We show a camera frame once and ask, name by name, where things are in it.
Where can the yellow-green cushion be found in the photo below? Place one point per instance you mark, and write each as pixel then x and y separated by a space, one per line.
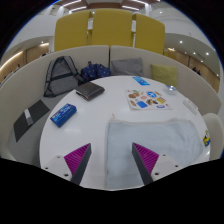
pixel 164 75

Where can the grey backpack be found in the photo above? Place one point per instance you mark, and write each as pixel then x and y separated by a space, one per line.
pixel 61 76

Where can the navy patterned bag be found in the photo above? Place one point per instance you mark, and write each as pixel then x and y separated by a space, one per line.
pixel 96 71

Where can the ceiling lights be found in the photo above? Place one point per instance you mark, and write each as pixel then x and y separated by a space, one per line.
pixel 71 3

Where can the small clear box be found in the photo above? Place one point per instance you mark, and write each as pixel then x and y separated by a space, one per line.
pixel 171 89

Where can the light blue towel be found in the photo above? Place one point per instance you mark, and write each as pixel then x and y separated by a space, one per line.
pixel 166 136

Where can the person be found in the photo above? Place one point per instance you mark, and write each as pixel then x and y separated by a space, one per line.
pixel 199 71
pixel 194 69

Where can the white flat box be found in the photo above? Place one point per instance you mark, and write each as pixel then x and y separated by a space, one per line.
pixel 190 106

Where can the blue card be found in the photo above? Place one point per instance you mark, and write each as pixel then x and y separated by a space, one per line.
pixel 140 80

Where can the curved beige sofa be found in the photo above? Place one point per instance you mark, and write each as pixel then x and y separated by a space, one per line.
pixel 23 83

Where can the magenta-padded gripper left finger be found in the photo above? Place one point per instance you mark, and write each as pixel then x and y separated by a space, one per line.
pixel 77 159

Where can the yellow partition panel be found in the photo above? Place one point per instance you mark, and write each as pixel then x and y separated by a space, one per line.
pixel 71 31
pixel 149 33
pixel 111 27

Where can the dark brown wallet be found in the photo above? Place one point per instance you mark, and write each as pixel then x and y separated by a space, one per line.
pixel 90 90

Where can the blue rectangular box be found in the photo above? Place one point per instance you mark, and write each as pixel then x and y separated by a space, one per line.
pixel 63 115

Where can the grey cushion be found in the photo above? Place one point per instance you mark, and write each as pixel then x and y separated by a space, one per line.
pixel 127 67

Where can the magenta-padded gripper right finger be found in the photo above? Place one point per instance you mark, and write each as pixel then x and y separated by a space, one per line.
pixel 146 159

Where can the colourful sticker sheet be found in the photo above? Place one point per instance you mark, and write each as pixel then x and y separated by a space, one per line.
pixel 148 99

